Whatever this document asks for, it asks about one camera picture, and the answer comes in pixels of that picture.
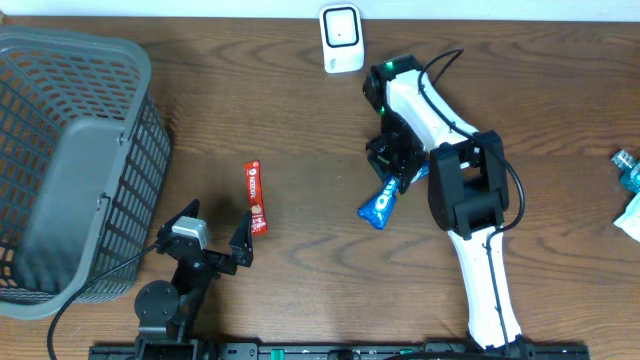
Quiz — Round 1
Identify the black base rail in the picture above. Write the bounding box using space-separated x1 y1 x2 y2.
88 339 590 360

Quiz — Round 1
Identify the green wet wipes pack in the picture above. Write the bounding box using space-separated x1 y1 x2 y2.
613 193 640 242

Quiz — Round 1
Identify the grey plastic basket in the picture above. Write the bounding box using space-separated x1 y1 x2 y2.
1 25 171 320

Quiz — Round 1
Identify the white barcode scanner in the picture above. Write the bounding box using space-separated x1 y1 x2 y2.
319 4 365 74

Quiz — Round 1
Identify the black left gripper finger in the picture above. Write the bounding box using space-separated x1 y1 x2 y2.
162 199 200 230
229 211 254 268

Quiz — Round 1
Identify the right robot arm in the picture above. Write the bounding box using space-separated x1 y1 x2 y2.
357 55 522 357

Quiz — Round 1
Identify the teal mouthwash bottle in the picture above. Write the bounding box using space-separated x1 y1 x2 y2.
611 150 639 194

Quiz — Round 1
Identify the red Nescafe stick sachet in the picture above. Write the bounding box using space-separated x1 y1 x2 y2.
244 160 268 235

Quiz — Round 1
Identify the blue Oreo cookie pack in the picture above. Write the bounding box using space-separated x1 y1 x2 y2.
357 156 405 230

